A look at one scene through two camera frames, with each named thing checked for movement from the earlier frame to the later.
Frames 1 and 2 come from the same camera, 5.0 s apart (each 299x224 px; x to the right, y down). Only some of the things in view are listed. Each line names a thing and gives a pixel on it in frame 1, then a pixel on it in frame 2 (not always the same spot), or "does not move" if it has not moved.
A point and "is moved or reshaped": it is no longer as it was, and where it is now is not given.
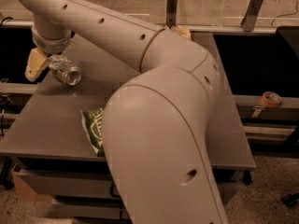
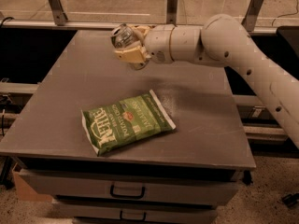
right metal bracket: [248, 22] does not move
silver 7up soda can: [64, 69] is moved or reshaped
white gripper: [49, 43] → [158, 43]
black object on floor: [290, 199] does not move
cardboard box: [24, 192] does not move
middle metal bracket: [172, 2] does not move
